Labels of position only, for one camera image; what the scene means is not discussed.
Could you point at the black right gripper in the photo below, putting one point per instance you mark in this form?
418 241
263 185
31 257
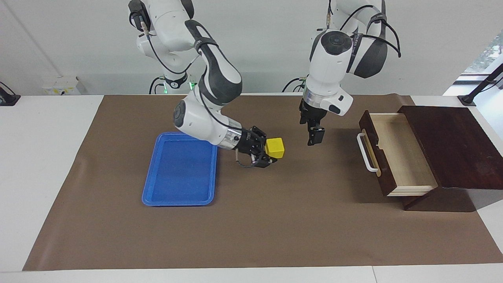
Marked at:
251 143

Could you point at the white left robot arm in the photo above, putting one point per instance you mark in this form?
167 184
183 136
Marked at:
334 70

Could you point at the brown table mat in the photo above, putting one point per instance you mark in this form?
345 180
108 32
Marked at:
275 216

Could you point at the black table clamp mount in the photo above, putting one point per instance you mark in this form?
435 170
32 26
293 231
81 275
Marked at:
8 99
477 91

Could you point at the yellow cube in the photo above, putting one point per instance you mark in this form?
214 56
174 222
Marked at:
275 148

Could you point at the blue plastic tray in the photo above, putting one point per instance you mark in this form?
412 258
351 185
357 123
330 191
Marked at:
182 173

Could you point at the dark wooden drawer cabinet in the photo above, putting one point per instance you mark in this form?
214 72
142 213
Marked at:
456 149

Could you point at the window with green foliage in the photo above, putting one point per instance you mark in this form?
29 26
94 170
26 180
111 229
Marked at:
487 55

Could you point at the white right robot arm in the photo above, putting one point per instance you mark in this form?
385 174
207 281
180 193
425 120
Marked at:
196 122

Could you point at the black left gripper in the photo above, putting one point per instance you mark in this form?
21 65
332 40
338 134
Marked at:
312 112

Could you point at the dark wooden drawer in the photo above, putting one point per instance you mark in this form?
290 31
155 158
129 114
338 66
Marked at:
401 153

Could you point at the white wall socket box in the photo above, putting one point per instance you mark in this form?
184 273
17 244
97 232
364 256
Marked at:
61 86

